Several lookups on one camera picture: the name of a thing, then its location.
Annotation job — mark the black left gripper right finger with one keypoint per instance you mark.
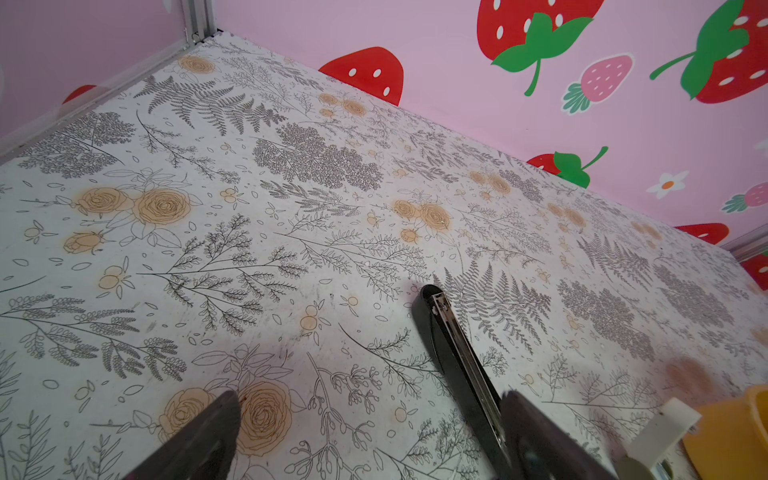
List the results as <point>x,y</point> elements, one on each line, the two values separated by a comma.
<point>536,448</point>

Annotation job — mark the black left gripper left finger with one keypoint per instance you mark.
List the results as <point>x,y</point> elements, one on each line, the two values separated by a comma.
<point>203,449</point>

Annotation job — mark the yellow plastic tray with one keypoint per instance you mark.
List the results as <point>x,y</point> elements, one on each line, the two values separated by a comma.
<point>730,441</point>

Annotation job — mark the aluminium corner post right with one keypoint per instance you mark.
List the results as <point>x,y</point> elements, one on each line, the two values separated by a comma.
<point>749,245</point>

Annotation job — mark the aluminium corner post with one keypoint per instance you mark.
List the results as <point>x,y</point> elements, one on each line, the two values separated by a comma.
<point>199,19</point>
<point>749,245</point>

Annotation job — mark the aluminium corner post left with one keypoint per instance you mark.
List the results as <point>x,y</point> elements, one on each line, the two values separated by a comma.
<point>199,19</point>

